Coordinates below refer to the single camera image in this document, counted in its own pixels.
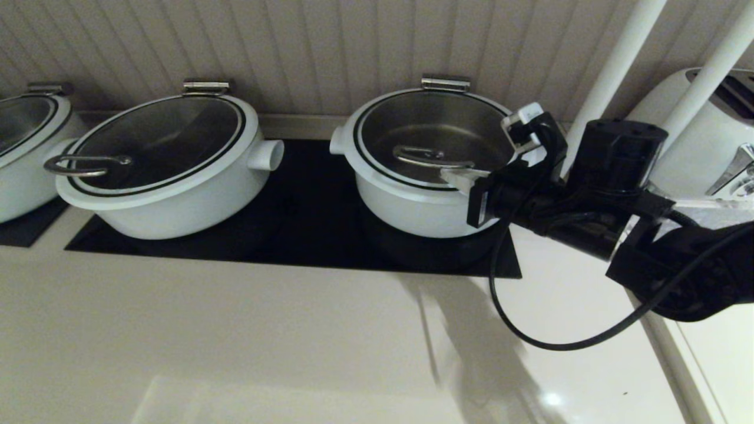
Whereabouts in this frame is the wide white cooking pot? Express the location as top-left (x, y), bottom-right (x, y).
top-left (0, 118), bottom-right (89, 224)
top-left (58, 112), bottom-right (285, 241)

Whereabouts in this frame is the large black induction cooktop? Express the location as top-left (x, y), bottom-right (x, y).
top-left (65, 140), bottom-right (522, 279)

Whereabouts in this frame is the glass lid white rim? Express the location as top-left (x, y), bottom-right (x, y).
top-left (0, 94), bottom-right (74, 171)

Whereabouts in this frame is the white slanted pole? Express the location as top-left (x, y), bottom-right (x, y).
top-left (558, 0), bottom-right (667, 177)
top-left (648, 0), bottom-right (754, 177)

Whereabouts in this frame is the small deep white pot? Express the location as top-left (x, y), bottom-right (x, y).
top-left (330, 125), bottom-right (513, 239)

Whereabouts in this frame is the glass lid loop steel handle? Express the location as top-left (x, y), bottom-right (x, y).
top-left (44, 94), bottom-right (260, 211)

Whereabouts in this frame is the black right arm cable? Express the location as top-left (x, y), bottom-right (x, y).
top-left (489, 165), bottom-right (754, 352)

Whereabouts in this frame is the small black induction cooktop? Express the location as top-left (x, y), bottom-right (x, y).
top-left (0, 197), bottom-right (71, 248)

